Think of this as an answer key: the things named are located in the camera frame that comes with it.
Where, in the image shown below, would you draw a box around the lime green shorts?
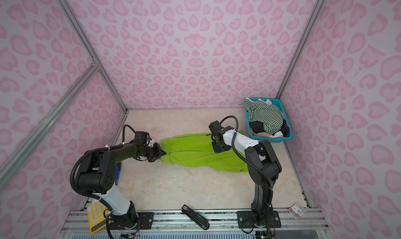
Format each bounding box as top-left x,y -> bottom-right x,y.
161,133 -> 248,173

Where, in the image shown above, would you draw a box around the green white striped shirt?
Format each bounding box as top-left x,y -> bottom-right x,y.
244,98 -> 284,133

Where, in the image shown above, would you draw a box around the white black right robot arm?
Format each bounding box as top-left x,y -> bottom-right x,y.
210,126 -> 282,226

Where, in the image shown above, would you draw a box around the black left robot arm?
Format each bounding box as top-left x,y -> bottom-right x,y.
70,142 -> 167,227

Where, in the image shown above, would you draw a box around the teal plastic laundry basket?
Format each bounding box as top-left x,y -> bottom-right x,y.
244,98 -> 293,143

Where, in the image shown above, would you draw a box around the blue stapler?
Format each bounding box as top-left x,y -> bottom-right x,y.
114,162 -> 122,185

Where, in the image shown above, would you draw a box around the black garment in basket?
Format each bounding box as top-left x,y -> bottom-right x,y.
250,120 -> 290,138

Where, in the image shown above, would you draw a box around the black stapler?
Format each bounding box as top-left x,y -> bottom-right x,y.
181,205 -> 210,230

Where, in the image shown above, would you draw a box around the yellow calculator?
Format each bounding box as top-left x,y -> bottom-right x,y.
86,201 -> 108,234

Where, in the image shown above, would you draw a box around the small white red box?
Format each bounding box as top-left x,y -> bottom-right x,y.
289,202 -> 305,219

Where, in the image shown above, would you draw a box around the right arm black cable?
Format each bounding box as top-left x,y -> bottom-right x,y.
219,115 -> 275,190

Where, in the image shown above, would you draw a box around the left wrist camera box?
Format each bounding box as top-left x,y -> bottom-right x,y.
133,131 -> 154,147

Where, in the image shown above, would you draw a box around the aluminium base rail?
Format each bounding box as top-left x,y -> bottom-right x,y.
59,207 -> 333,239

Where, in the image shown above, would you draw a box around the aluminium frame corner post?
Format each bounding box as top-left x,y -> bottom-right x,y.
1,0 -> 127,188

